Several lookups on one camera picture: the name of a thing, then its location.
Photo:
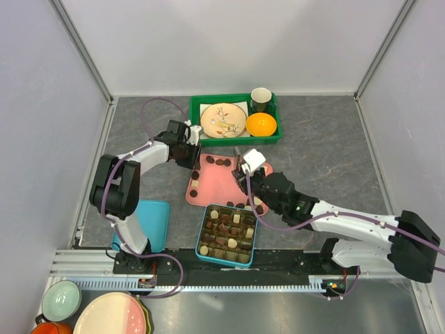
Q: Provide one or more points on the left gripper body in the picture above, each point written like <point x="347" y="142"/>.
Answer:
<point x="188" y="155"/>

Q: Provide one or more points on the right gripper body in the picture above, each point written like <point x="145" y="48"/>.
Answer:
<point x="257" y="188"/>

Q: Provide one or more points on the pink chocolate tray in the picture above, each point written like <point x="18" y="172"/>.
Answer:
<point x="216" y="184"/>

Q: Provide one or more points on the metal tongs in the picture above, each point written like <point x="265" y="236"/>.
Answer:
<point x="238" y="172"/>

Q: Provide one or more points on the white oval chocolate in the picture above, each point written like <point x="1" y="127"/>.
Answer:
<point x="214" y="214"/>

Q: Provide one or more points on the blue chocolate tin box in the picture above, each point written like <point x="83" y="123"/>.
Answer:
<point x="226" y="236"/>

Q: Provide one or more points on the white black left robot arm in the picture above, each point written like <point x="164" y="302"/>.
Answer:
<point x="115" y="190"/>

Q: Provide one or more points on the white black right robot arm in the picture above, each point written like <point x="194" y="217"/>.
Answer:
<point x="404" y="243"/>

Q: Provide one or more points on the brown plastic chocolate insert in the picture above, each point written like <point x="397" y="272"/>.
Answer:
<point x="226" y="234"/>

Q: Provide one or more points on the decorated ceramic plate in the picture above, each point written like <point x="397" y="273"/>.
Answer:
<point x="223" y="120"/>

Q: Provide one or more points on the green plastic crate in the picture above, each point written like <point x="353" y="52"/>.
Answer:
<point x="245" y="138"/>

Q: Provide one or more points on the yellow bowl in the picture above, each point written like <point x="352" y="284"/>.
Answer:
<point x="261" y="125"/>

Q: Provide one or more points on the blue tin lid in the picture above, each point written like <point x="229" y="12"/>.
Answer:
<point x="147" y="226"/>

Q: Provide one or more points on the green mug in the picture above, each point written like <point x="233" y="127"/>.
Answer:
<point x="261" y="100"/>

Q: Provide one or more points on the pink white plate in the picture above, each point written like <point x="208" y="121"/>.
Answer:
<point x="114" y="312"/>

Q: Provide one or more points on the pale green bowl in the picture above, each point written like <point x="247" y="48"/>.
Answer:
<point x="61" y="301"/>

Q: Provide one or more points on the orange red mug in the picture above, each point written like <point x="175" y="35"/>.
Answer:
<point x="44" y="326"/>

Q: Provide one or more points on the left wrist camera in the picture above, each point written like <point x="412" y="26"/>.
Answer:
<point x="193" y="133"/>

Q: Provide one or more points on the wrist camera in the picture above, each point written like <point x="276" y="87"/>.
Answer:
<point x="193" y="133"/>
<point x="253" y="160"/>

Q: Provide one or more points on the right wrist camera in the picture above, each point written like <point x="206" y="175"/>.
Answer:
<point x="253" y="160"/>

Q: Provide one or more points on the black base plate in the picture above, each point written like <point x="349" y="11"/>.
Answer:
<point x="272" y="265"/>

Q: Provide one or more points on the slotted cable duct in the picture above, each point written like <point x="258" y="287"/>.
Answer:
<point x="315" y="285"/>

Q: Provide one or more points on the aluminium frame rail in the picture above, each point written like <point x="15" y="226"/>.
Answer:
<point x="76" y="39"/>

